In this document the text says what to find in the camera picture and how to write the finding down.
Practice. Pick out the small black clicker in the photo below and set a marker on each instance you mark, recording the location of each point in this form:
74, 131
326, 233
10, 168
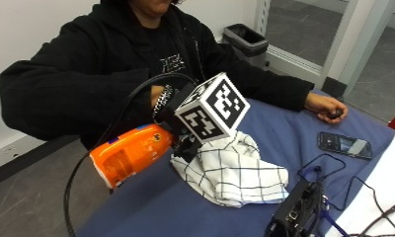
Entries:
337, 114

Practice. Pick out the black smartphone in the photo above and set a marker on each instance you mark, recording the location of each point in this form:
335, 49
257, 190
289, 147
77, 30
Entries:
345, 144

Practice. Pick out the white checked cloth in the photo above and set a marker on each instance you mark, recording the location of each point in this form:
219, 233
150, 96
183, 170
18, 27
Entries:
233, 171

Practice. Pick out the white cube with black markers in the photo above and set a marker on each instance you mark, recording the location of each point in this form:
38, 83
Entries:
215, 110

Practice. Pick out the blue table mat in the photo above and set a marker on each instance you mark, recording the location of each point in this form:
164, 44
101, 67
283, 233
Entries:
185, 210

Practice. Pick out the black electronic box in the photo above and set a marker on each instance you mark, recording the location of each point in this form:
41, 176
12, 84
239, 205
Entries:
297, 210

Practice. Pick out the black trash bin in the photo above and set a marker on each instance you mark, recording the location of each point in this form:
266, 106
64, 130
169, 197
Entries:
246, 41

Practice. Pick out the the person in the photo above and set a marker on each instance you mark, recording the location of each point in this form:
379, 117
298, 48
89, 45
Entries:
97, 59

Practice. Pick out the white door frame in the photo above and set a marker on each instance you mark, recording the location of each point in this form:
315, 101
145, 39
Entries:
338, 49

